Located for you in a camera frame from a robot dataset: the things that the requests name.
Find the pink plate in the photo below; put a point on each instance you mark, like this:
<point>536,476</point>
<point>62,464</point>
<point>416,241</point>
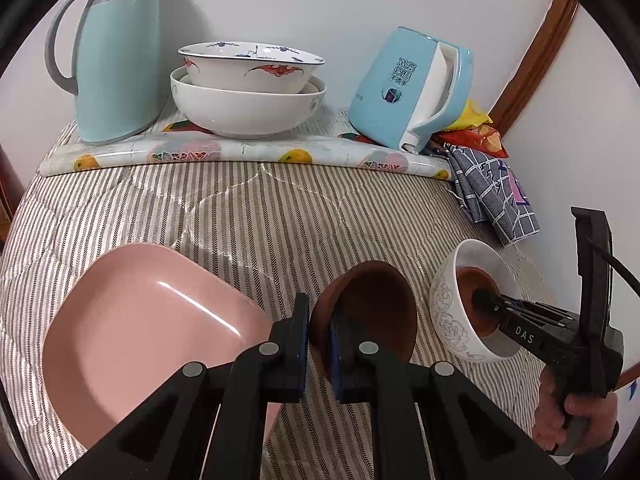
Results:
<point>140,340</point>

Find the striped tablecloth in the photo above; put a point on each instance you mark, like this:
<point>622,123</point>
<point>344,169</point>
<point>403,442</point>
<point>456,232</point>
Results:
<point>200,220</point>

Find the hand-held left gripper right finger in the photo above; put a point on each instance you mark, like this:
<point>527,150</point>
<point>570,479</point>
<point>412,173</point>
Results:
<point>340,370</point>

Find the red chip bag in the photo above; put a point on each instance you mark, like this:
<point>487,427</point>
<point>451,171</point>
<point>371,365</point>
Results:
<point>480,140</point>

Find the light blue electric kettle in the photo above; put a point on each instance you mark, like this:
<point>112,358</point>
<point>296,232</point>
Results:
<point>390,90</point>

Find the small brown bowl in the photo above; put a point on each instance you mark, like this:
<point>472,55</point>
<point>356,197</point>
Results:
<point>380,305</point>
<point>470,285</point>

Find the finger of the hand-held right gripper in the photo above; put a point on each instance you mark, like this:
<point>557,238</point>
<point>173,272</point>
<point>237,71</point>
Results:
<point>525,335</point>
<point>530,310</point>

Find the person's right hand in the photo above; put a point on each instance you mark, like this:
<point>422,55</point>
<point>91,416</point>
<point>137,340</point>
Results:
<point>550,425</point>

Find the fruit pattern tray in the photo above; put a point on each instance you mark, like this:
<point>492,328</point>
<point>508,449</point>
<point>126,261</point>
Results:
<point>225,152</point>

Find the light blue thermos jug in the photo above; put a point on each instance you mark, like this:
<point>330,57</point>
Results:
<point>120,60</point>

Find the grey checkered cloth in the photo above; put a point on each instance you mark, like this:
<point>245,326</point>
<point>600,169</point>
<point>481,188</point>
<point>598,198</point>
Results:
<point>492,195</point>

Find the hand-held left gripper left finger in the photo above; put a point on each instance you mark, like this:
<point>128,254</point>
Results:
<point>300,370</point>

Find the wooden door frame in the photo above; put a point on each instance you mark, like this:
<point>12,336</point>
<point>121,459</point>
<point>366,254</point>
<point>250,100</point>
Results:
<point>540,50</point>

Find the large plain white bowl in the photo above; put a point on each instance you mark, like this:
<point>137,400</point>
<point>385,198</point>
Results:
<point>240,110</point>

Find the yellow chip bag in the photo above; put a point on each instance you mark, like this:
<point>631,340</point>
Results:
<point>472,117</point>

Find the patterned white bowl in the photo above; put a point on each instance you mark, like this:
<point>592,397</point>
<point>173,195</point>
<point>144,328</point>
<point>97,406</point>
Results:
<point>240,72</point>

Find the white floral-line bowl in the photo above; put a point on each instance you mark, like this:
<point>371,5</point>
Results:
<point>452,310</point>

